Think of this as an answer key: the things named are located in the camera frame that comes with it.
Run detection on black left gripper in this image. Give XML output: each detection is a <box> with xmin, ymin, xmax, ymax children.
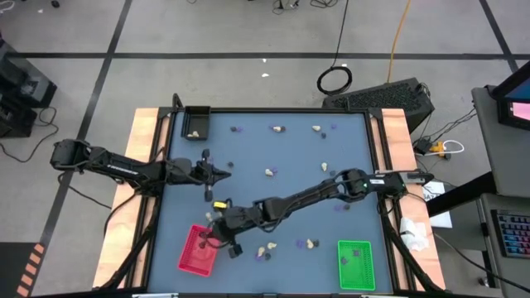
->
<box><xmin>188</xmin><ymin>147</ymin><xmax>233</xmax><ymax>204</ymax></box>

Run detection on black mesh bin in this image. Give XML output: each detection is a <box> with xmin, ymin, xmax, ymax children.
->
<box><xmin>181</xmin><ymin>105</ymin><xmax>212</xmax><ymax>142</ymax></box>

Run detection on green plastic basket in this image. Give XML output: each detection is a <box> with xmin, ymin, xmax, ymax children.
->
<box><xmin>336</xmin><ymin>239</ymin><xmax>377</xmax><ymax>292</ymax></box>

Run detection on black power adapter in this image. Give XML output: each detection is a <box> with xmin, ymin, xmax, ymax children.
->
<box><xmin>412</xmin><ymin>137</ymin><xmax>434</xmax><ymax>156</ymax></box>

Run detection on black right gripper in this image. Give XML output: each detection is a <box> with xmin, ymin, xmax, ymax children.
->
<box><xmin>209</xmin><ymin>199</ymin><xmax>255</xmax><ymax>260</ymax></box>

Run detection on black desk leg bar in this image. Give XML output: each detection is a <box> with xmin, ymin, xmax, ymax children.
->
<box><xmin>425</xmin><ymin>171</ymin><xmax>498</xmax><ymax>219</ymax></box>

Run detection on grey desk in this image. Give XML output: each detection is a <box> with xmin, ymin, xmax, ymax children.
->
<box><xmin>479</xmin><ymin>192</ymin><xmax>530</xmax><ymax>298</ymax></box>
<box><xmin>470</xmin><ymin>84</ymin><xmax>530</xmax><ymax>199</ymax></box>

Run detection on black hanging cable with coil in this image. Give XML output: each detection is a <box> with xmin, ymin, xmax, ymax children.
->
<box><xmin>316</xmin><ymin>0</ymin><xmax>354</xmax><ymax>97</ymax></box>

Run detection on yellow hanging cable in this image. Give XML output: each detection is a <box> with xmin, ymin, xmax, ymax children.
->
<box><xmin>386</xmin><ymin>0</ymin><xmax>412</xmax><ymax>84</ymax></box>

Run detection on black computer tower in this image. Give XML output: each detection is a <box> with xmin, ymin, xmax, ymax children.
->
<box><xmin>321</xmin><ymin>76</ymin><xmax>436</xmax><ymax>134</ymax></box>

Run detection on white paper sheet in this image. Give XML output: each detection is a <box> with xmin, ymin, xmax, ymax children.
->
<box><xmin>421</xmin><ymin>180</ymin><xmax>454</xmax><ymax>229</ymax></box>

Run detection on wooden side board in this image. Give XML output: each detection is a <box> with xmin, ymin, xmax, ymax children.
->
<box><xmin>91</xmin><ymin>107</ymin><xmax>166</xmax><ymax>290</ymax></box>
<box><xmin>374</xmin><ymin>108</ymin><xmax>447</xmax><ymax>291</ymax></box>

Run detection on black floor cable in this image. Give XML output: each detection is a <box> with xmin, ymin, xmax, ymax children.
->
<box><xmin>432</xmin><ymin>231</ymin><xmax>530</xmax><ymax>296</ymax></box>
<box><xmin>0</xmin><ymin>106</ymin><xmax>60</xmax><ymax>164</ymax></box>

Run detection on backlit keyboard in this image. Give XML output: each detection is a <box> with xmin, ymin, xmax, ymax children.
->
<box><xmin>490</xmin><ymin>209</ymin><xmax>530</xmax><ymax>260</ymax></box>

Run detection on computer monitor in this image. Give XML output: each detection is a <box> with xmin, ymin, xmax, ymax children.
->
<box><xmin>489</xmin><ymin>61</ymin><xmax>530</xmax><ymax>132</ymax></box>

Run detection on black support strut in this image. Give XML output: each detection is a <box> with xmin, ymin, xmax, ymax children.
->
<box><xmin>99</xmin><ymin>194</ymin><xmax>162</xmax><ymax>291</ymax></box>
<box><xmin>377</xmin><ymin>198</ymin><xmax>441</xmax><ymax>293</ymax></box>

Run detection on black mat orange stripes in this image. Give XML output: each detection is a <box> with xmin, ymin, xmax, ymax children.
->
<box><xmin>0</xmin><ymin>242</ymin><xmax>46</xmax><ymax>298</ymax></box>

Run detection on black equipment stack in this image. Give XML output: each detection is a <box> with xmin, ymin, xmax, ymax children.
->
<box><xmin>0</xmin><ymin>36</ymin><xmax>58</xmax><ymax>140</ymax></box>

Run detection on white cable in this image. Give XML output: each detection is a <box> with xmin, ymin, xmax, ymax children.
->
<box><xmin>426</xmin><ymin>139</ymin><xmax>465</xmax><ymax>158</ymax></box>

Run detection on red plastic basket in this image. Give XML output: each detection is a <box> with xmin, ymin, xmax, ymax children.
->
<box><xmin>176</xmin><ymin>223</ymin><xmax>219</xmax><ymax>278</ymax></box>

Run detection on white crumpled cloth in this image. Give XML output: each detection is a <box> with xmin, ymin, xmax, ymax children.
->
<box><xmin>398</xmin><ymin>216</ymin><xmax>431</xmax><ymax>252</ymax></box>

